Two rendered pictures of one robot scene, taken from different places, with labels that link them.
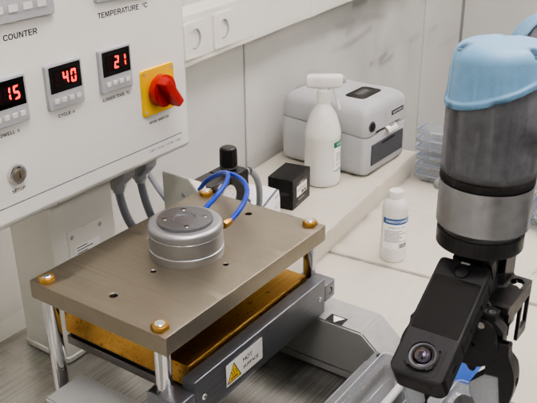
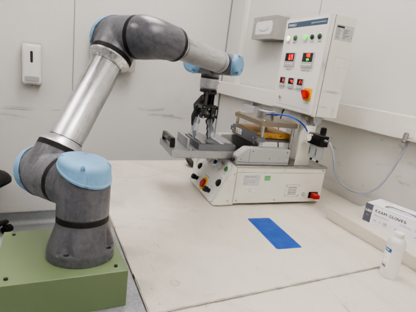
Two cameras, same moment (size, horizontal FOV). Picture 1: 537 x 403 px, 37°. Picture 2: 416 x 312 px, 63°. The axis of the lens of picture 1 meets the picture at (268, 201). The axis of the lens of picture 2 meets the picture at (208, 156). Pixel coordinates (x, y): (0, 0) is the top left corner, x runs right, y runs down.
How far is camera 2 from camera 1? 194 cm
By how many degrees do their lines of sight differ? 112
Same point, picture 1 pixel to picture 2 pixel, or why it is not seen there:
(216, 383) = (234, 128)
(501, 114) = not seen: hidden behind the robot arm
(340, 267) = (379, 257)
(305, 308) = (249, 135)
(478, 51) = not seen: hidden behind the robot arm
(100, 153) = (292, 103)
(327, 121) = not seen: outside the picture
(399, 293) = (342, 256)
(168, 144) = (306, 111)
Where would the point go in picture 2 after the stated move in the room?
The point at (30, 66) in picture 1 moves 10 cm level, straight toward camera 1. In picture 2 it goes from (288, 76) to (267, 73)
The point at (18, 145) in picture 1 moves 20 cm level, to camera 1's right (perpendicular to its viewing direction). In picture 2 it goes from (281, 91) to (264, 90)
